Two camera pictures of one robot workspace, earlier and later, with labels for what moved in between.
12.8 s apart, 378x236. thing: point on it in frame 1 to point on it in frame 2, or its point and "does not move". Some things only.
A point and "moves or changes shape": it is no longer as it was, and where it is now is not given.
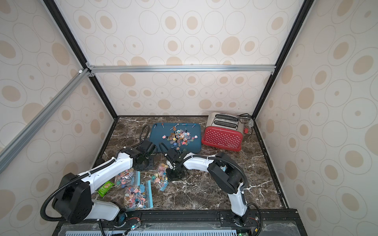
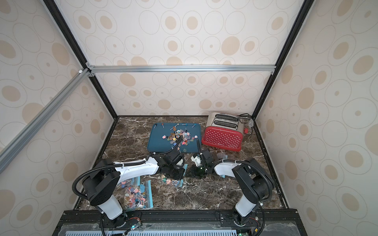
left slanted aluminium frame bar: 9,151 does not move
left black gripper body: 147,163 to 175,172
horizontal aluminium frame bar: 182,68 does not move
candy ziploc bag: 161,178 moves or changes shape
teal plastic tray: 185,137 does not move
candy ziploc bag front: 139,197 does not move
